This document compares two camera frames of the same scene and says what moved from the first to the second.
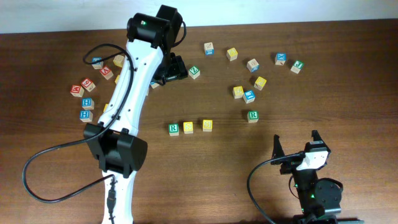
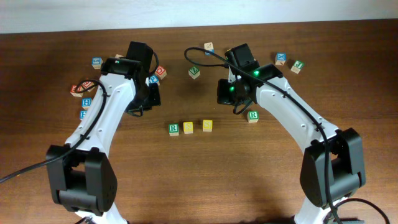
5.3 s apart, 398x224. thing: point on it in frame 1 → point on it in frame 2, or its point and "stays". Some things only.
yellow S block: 208,125 stays
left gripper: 180,71 → 155,100
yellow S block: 188,127 stays
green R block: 173,129 stays
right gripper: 290,165 → 222,96
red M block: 77,91 stays
